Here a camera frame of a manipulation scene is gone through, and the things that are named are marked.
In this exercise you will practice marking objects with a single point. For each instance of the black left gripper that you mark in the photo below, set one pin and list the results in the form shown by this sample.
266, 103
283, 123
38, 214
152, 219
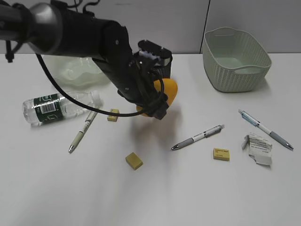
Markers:
138, 82

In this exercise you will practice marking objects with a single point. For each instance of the yellow mango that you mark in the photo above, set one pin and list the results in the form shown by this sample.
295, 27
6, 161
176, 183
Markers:
170, 89

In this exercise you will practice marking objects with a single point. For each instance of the clear water bottle green label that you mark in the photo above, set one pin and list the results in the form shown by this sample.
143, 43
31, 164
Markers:
55, 107

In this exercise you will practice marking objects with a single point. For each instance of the white waste paper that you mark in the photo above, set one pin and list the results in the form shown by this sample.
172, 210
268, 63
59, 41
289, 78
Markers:
258, 148

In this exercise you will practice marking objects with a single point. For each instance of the blue clear retractable pen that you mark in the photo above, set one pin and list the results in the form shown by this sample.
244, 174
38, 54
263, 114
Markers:
246, 116

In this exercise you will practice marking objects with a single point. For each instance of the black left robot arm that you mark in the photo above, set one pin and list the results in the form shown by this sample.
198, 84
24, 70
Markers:
56, 29

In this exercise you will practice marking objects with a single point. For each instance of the black mesh pen holder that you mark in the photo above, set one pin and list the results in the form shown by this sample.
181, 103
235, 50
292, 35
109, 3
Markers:
164, 68

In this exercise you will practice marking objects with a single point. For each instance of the yellow eraser near bottle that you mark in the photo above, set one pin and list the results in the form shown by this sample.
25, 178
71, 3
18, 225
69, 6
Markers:
113, 117

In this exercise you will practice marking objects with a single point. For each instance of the cream green retractable pen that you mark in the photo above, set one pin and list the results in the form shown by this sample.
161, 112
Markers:
90, 118

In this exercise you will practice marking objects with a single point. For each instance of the pale green wavy glass plate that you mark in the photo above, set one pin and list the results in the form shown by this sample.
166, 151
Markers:
75, 72

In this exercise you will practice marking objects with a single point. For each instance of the yellow eraser front centre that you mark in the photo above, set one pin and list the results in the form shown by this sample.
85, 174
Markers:
134, 161

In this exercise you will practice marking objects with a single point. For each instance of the grey white retractable pen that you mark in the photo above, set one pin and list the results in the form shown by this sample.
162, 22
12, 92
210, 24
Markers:
198, 137

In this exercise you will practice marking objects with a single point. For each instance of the pale green plastic basket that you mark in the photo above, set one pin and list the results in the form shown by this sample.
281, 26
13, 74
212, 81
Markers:
234, 60

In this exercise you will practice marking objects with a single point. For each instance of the yellow eraser right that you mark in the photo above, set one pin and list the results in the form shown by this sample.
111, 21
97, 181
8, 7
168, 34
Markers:
221, 154

